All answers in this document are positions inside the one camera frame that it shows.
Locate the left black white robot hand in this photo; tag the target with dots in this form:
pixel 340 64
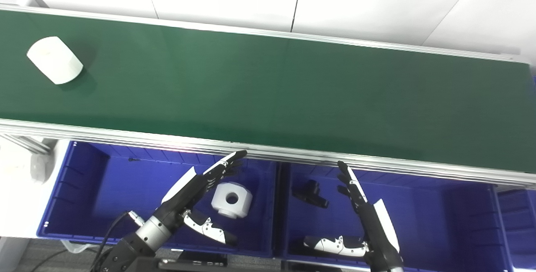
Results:
pixel 188 192

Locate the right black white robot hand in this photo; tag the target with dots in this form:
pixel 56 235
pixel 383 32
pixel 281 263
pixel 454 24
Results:
pixel 372 221

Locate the black robot body plate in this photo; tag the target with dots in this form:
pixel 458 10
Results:
pixel 197 261

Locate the white cylindrical part with hole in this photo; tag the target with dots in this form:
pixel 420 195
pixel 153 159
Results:
pixel 242 208
pixel 39 167
pixel 54 59

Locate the black bracket part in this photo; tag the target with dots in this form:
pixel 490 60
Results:
pixel 312 194

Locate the green conveyor belt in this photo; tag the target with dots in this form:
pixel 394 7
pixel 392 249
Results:
pixel 272 96
pixel 167 140

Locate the aluminium conveyor leg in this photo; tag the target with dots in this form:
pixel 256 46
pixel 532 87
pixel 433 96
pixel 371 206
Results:
pixel 25 143

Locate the blue plastic bin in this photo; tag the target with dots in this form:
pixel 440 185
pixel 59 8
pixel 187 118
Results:
pixel 427 221
pixel 104 188
pixel 521 230

